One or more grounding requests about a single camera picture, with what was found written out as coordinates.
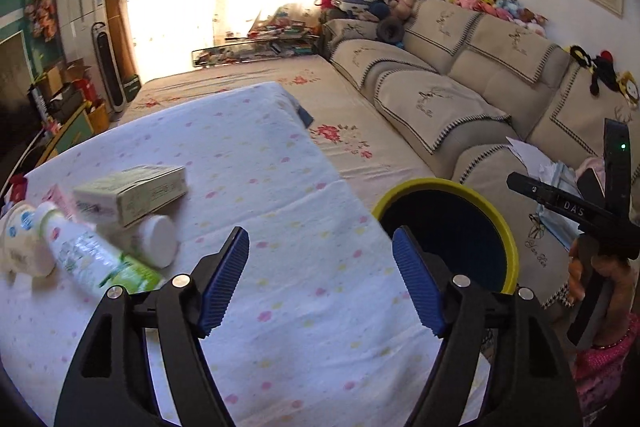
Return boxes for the yellow rimmed blue bin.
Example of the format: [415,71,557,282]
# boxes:
[371,178,518,298]

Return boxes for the pink packet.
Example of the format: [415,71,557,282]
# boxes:
[41,183,98,228]

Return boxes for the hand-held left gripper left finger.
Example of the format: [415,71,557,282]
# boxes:
[54,226,251,427]

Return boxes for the beaded bracelet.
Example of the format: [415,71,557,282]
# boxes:
[590,327,632,350]

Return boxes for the white bottle with green label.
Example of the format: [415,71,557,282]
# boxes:
[35,201,166,295]

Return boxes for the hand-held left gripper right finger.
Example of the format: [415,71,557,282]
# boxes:
[391,226,581,427]

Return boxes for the beige sofa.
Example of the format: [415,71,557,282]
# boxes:
[320,0,640,308]

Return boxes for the green and white carton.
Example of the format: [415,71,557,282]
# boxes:
[73,164,189,228]

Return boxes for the blue plastic packet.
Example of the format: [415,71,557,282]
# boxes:
[537,162,586,248]

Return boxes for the floral beige sheet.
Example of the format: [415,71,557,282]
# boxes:
[117,54,436,212]

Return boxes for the dark round cushion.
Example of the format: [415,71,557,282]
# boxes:
[376,16,406,45]

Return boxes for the black tower fan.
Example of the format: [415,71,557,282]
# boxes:
[91,22,126,114]

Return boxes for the tall brown board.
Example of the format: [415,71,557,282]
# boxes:
[102,0,140,82]

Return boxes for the pink artificial flowers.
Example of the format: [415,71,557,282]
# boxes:
[24,0,58,40]

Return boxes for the large curved television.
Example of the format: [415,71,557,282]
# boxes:
[0,31,36,158]

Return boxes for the green box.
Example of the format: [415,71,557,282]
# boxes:
[122,74,143,104]

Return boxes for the white tub with blue label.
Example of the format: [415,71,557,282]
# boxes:
[0,203,56,278]

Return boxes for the person's right hand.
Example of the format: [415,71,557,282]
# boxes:
[568,237,636,348]

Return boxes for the white round plastic bottle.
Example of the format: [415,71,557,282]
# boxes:
[127,214,179,269]

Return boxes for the person's right forearm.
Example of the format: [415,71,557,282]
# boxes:
[572,312,640,408]

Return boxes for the dotted white tablecloth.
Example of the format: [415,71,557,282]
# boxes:
[0,81,496,427]

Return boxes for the cluttered glass coffee table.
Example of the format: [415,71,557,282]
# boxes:
[191,19,321,68]

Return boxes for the open brown cardboard box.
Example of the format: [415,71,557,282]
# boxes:
[45,59,93,90]

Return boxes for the yellow and teal TV cabinet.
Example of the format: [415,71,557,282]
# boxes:
[30,99,111,168]

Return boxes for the crumpled white paper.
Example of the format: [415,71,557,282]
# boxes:
[505,136,556,178]

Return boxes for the white standing air conditioner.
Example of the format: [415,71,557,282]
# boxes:
[54,0,111,72]

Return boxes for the black and yellow plush toy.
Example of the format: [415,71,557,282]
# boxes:
[569,44,640,108]

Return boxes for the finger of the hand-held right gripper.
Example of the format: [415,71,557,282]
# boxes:
[506,172,557,210]

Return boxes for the black box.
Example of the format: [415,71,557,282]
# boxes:
[50,91,83,112]

